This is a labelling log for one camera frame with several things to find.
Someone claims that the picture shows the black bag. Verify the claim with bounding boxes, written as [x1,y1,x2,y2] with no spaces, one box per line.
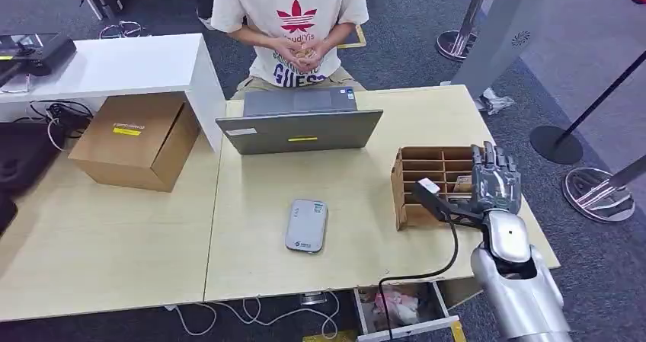
[0,121,68,200]

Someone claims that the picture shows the flat grey device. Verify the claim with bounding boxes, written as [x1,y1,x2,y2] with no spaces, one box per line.
[0,73,32,95]

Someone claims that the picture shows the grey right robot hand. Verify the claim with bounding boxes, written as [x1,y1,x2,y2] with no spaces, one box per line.
[469,141,523,216]

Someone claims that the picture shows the black camera cable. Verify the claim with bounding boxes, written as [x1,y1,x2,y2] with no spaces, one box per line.
[377,213,459,342]

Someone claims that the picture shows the person's left hand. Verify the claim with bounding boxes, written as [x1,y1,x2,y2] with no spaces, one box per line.
[299,39,331,74]

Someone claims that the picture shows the grey upright panel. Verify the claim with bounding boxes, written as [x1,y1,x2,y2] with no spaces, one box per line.
[451,0,548,101]

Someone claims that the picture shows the black camera bracket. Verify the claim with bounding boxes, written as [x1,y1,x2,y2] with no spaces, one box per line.
[411,181,487,225]

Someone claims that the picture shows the brown cardboard box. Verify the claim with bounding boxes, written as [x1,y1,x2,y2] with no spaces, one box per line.
[68,92,202,193]

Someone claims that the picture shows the grey card reader device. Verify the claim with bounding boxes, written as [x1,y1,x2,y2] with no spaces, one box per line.
[284,199,329,254]

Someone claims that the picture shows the black stanchion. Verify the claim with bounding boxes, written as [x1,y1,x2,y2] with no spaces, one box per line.
[529,49,646,166]

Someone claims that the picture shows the crumpled clear plastic bag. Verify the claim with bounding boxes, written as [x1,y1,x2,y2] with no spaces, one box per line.
[474,86,516,117]

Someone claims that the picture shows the chrome stanchion with round base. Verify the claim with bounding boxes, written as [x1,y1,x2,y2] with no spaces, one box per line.
[436,0,494,63]
[561,154,646,225]

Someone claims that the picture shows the black cable bundle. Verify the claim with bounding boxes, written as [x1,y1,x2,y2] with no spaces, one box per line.
[27,100,95,152]

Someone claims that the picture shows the wooden card box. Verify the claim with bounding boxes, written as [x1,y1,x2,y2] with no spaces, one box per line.
[391,146,487,232]

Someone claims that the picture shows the black desktop device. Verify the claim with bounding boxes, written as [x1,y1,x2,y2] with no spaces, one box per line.
[0,32,78,77]

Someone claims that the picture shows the white desk riser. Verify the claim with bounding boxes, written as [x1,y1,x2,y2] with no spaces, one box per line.
[0,33,227,154]

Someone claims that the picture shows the white open drawer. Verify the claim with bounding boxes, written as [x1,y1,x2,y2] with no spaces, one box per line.
[353,281,461,342]

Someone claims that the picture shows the pink plastic bag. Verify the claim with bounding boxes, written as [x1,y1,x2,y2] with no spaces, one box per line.
[372,289,421,327]

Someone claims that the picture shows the wire stand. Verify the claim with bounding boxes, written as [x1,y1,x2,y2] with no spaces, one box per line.
[98,21,146,40]

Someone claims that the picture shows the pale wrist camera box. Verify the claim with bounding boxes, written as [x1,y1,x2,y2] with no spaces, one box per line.
[417,177,442,195]

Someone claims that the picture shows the person's right hand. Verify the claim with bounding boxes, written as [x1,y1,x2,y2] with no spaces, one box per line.
[273,37,307,72]

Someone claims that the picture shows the white cable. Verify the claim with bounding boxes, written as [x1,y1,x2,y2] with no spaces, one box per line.
[164,291,341,341]

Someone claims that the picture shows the grey laptop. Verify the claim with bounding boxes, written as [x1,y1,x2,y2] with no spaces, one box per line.
[216,87,384,156]

